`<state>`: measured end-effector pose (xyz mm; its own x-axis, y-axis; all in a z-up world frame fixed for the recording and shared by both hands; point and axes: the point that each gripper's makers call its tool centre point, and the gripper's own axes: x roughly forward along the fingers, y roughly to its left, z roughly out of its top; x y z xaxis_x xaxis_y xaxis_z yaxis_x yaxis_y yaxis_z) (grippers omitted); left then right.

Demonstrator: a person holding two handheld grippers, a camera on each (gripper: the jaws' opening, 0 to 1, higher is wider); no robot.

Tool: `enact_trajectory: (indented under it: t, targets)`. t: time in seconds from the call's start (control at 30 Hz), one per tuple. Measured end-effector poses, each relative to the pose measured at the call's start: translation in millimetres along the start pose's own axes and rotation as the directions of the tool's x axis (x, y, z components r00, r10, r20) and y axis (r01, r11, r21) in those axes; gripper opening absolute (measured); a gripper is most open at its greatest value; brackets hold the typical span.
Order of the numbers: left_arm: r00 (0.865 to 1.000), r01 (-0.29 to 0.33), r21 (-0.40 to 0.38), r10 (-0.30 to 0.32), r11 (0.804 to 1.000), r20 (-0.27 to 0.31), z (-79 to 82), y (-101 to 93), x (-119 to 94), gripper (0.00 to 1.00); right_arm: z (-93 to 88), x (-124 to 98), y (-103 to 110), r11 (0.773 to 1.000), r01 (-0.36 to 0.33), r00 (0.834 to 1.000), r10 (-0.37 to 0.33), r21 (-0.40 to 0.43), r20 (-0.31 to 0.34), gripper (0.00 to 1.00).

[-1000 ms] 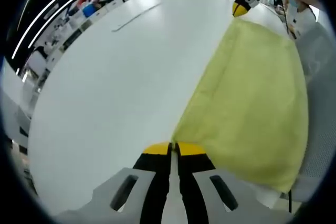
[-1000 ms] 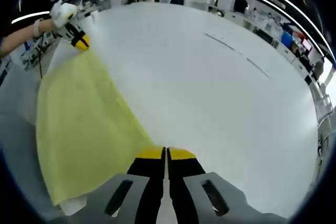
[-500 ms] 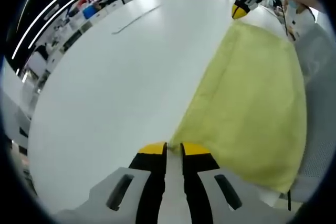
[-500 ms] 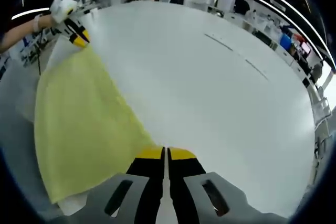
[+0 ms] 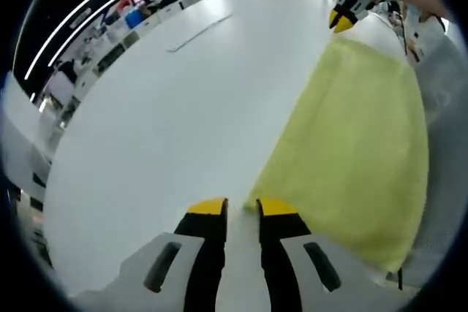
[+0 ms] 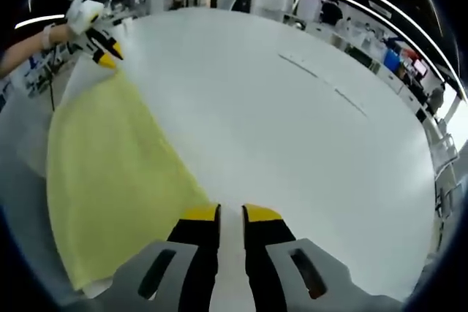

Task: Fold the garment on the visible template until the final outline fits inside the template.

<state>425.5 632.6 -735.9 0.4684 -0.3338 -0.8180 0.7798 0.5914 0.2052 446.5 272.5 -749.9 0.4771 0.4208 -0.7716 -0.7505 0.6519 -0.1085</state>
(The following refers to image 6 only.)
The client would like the blue storage container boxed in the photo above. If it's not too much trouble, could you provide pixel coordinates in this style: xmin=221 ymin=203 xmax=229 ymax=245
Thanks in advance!
xmin=382 ymin=48 xmax=401 ymax=72

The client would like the white office chair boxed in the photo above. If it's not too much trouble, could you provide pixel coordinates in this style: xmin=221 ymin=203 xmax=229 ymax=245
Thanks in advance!
xmin=437 ymin=176 xmax=460 ymax=221
xmin=431 ymin=132 xmax=460 ymax=170

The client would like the short curved ceiling light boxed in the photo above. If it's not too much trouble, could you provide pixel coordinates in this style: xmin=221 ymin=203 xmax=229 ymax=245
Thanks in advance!
xmin=332 ymin=0 xmax=445 ymax=79

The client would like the yellow raglan garment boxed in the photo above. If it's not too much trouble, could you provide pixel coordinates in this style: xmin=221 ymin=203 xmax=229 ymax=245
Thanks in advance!
xmin=45 ymin=69 xmax=215 ymax=291

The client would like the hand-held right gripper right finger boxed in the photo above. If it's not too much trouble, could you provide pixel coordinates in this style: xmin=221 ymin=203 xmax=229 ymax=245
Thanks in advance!
xmin=241 ymin=203 xmax=354 ymax=312

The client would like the white cabinet row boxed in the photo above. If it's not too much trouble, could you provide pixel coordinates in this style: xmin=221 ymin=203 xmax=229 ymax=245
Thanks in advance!
xmin=310 ymin=23 xmax=432 ymax=115

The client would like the person's left hand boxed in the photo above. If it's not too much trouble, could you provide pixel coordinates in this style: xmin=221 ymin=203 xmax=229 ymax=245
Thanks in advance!
xmin=41 ymin=23 xmax=78 ymax=50

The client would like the long curved ceiling light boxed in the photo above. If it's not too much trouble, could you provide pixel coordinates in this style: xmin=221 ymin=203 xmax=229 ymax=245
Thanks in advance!
xmin=305 ymin=0 xmax=461 ymax=86

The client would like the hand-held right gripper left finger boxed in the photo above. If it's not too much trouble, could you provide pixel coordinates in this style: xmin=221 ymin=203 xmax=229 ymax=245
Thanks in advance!
xmin=109 ymin=203 xmax=222 ymax=312

